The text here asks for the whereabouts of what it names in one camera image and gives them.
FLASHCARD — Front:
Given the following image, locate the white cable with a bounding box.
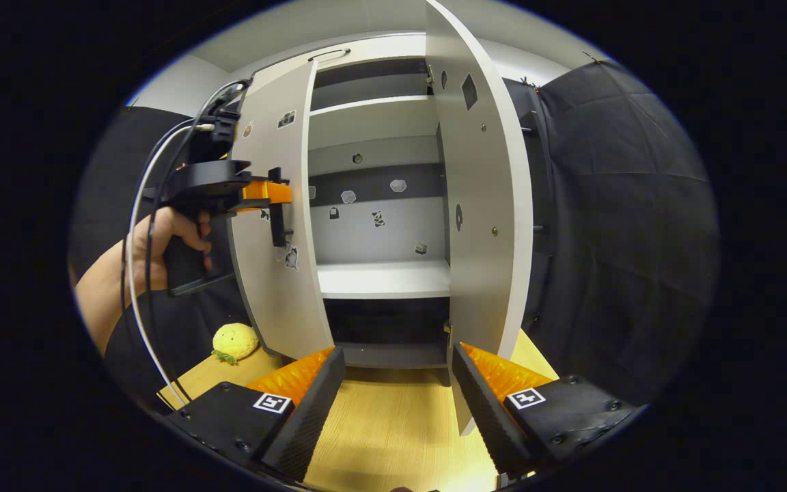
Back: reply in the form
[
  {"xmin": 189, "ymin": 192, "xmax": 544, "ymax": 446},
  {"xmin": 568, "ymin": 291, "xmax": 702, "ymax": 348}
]
[{"xmin": 127, "ymin": 81, "xmax": 251, "ymax": 408}]

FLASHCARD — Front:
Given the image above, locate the black door handle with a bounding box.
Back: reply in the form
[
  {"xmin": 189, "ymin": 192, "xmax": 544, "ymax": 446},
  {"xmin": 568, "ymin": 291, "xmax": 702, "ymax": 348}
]
[
  {"xmin": 268, "ymin": 167, "xmax": 292, "ymax": 249},
  {"xmin": 521, "ymin": 109, "xmax": 555, "ymax": 237}
]

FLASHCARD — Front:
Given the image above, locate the black cable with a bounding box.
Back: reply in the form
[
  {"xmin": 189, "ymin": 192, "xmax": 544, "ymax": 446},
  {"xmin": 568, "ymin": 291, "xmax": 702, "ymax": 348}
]
[{"xmin": 119, "ymin": 116, "xmax": 195, "ymax": 405}]

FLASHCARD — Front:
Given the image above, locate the yellow plush toy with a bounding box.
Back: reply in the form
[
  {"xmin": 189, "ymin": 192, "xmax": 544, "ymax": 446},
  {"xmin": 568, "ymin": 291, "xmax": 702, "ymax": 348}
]
[{"xmin": 212, "ymin": 323, "xmax": 260, "ymax": 366}]

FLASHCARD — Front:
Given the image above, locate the grey cabinet door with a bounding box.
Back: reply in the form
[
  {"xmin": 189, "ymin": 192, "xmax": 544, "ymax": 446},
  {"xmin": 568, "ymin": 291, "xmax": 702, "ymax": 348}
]
[
  {"xmin": 424, "ymin": 0, "xmax": 535, "ymax": 437},
  {"xmin": 227, "ymin": 58, "xmax": 335, "ymax": 361}
]

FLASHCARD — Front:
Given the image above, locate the black backdrop cloth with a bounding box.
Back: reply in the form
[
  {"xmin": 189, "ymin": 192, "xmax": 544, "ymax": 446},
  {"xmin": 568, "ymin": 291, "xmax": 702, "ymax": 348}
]
[{"xmin": 69, "ymin": 58, "xmax": 719, "ymax": 411}]

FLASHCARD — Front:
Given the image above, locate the white cabinet shelf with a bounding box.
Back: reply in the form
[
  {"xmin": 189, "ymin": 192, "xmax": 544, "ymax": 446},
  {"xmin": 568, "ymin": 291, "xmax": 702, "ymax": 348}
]
[
  {"xmin": 308, "ymin": 95, "xmax": 440, "ymax": 150},
  {"xmin": 316, "ymin": 260, "xmax": 452, "ymax": 300}
]

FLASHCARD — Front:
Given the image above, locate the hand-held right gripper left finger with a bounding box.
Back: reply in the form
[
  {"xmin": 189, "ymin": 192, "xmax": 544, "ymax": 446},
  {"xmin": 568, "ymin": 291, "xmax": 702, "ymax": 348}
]
[{"xmin": 161, "ymin": 347, "xmax": 347, "ymax": 483}]

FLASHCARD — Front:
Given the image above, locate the grey double-door shoe cabinet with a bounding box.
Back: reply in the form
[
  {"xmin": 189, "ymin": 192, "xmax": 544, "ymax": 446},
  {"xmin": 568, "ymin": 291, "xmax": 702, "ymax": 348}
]
[{"xmin": 226, "ymin": 31, "xmax": 555, "ymax": 373}]

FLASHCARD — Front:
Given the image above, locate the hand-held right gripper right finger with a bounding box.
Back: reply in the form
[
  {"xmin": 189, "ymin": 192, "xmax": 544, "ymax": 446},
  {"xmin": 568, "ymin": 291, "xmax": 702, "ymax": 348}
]
[{"xmin": 452, "ymin": 344, "xmax": 647, "ymax": 479}]

